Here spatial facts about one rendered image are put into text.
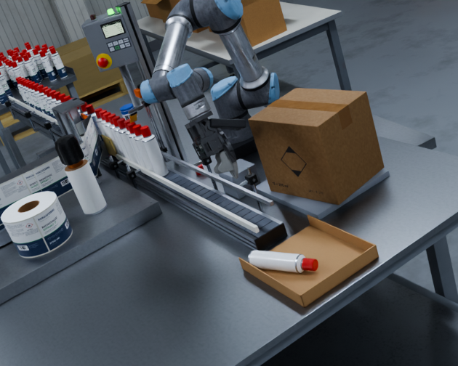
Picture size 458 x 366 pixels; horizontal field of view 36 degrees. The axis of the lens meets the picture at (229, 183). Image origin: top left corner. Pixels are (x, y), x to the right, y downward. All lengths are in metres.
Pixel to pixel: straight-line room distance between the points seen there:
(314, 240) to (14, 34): 6.41
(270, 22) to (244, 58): 1.85
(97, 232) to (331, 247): 0.86
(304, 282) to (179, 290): 0.38
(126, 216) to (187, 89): 0.64
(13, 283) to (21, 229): 0.18
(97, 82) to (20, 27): 1.40
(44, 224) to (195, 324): 0.77
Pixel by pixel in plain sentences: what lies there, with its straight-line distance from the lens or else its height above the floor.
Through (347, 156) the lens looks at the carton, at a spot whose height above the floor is 0.97.
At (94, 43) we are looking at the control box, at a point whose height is 1.40.
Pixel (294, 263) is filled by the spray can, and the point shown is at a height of 0.87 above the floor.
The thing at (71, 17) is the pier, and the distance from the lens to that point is 8.00.
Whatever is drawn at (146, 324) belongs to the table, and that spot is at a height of 0.83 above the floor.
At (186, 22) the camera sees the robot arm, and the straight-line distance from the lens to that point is 2.44.
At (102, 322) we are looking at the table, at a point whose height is 0.83.
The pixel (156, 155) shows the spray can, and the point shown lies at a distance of 2.66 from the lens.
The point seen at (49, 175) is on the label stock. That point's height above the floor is 1.01.
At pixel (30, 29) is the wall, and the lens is 8.18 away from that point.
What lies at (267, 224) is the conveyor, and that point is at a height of 0.88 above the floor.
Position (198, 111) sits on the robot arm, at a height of 1.26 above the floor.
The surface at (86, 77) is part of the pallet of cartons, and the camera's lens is 7.09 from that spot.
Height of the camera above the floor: 1.92
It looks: 25 degrees down
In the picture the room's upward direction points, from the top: 19 degrees counter-clockwise
